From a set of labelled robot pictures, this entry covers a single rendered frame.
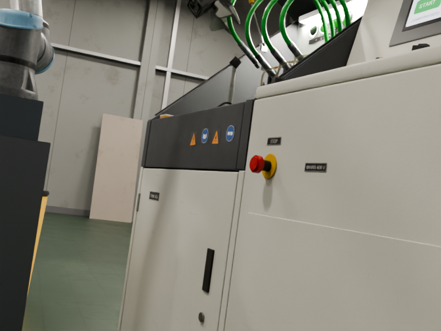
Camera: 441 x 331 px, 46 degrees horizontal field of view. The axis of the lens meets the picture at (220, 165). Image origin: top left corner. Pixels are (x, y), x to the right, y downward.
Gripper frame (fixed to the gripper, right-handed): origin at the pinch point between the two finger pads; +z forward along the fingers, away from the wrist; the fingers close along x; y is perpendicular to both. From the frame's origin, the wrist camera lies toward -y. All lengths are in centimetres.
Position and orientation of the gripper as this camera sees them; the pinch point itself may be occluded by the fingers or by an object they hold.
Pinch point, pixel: (235, 24)
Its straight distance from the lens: 158.6
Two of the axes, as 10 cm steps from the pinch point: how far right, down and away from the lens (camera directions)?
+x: 2.7, -2.4, -9.3
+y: -7.5, 5.6, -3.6
